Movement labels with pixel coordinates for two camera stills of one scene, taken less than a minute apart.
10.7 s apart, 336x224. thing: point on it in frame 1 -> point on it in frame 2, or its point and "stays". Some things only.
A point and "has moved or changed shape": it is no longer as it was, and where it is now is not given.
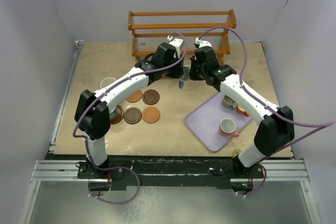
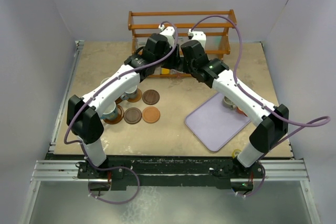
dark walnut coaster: x=150 y=97 stays
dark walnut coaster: x=133 y=115 stays
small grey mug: x=186 y=71 -> x=133 y=95
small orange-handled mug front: x=227 y=128 has moved or changed shape
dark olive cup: x=228 y=102 stays
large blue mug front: x=113 y=114 stays
